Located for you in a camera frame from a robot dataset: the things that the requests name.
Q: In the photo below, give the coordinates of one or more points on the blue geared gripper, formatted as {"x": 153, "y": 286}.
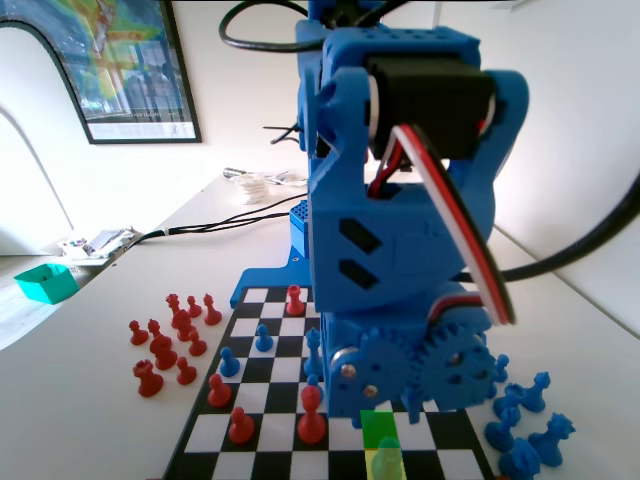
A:
{"x": 371, "y": 371}

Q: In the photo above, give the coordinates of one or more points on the blue pawn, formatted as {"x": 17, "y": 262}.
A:
{"x": 389, "y": 460}
{"x": 229, "y": 366}
{"x": 314, "y": 381}
{"x": 263, "y": 341}

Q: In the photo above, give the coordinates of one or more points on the red bishop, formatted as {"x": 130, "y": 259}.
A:
{"x": 212, "y": 313}
{"x": 311, "y": 426}

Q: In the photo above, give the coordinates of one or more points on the blue king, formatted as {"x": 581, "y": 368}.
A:
{"x": 312, "y": 351}

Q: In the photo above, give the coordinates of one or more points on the black white chessboard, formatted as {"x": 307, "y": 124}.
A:
{"x": 280, "y": 370}

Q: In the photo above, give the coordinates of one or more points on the red pawn far row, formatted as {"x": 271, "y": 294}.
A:
{"x": 295, "y": 301}

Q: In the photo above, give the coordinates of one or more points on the red rook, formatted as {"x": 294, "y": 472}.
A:
{"x": 148, "y": 381}

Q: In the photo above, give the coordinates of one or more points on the red king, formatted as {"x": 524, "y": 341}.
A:
{"x": 173, "y": 302}

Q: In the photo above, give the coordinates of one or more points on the white stacked object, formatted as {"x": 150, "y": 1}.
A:
{"x": 252, "y": 190}

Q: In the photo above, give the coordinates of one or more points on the black zip tie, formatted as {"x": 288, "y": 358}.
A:
{"x": 280, "y": 131}

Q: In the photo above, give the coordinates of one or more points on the pile of papers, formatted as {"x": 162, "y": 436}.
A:
{"x": 100, "y": 242}

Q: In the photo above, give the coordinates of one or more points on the teal plastic box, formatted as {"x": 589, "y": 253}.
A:
{"x": 45, "y": 285}

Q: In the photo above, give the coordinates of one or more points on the white door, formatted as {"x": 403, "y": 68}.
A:
{"x": 417, "y": 12}

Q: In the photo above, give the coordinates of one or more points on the white arched panel black rim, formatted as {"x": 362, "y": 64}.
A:
{"x": 30, "y": 165}

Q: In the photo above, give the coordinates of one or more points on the black framed map poster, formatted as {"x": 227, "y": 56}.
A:
{"x": 130, "y": 60}

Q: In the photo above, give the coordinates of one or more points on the blue base plate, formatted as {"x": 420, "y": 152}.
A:
{"x": 260, "y": 280}

